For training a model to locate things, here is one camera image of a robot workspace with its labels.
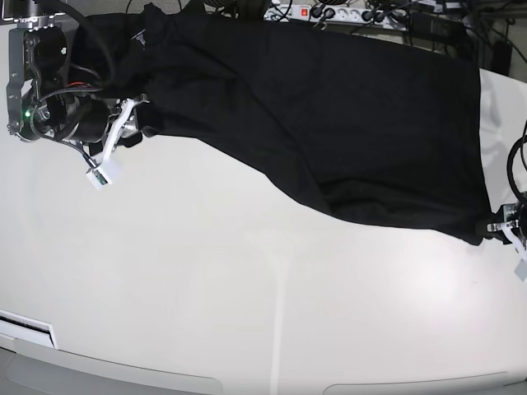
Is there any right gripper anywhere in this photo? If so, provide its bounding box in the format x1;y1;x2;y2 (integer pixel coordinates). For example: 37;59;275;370
61;96;124;151

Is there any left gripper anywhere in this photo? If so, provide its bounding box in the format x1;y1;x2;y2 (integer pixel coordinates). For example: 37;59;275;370
487;203;526;245

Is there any black t-shirt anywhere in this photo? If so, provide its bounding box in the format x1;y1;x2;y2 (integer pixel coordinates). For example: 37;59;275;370
89;4;492;245

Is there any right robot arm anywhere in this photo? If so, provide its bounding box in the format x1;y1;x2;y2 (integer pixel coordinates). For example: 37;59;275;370
1;1;124;157

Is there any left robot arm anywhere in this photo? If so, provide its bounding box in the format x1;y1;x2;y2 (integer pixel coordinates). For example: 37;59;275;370
487;124;526;248

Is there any black floor box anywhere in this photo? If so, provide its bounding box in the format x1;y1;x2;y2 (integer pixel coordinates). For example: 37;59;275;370
490;40;513;77

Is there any black power adapter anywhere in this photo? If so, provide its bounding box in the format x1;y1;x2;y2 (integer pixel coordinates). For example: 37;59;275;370
410;12;466;44

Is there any white power strip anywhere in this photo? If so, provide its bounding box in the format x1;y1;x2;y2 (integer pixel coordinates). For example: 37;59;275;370
263;2;407;31

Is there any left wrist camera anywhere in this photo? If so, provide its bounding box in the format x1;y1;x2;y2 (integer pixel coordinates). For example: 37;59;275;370
515;260;527;283

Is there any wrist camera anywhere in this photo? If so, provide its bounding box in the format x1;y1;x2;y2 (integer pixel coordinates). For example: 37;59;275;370
86;159;120;190
515;260;527;283

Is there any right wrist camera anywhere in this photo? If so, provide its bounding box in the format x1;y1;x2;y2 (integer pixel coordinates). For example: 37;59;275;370
86;159;120;190

